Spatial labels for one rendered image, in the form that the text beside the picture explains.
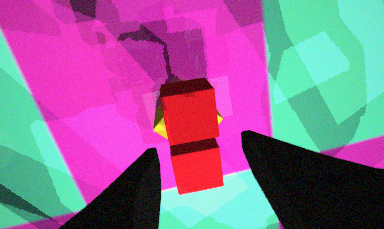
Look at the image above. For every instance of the dark red cube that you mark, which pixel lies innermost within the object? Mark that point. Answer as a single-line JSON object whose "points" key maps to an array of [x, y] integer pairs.
{"points": [[189, 111], [197, 166]]}

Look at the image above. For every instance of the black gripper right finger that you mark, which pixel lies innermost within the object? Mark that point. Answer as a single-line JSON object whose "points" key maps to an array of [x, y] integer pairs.
{"points": [[310, 190]]}

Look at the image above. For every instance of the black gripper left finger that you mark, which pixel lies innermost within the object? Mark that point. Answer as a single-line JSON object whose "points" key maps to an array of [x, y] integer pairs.
{"points": [[132, 201]]}

